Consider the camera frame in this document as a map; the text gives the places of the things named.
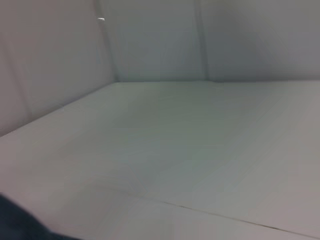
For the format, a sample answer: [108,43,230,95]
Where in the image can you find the teal blue shirt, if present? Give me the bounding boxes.
[0,192,75,240]

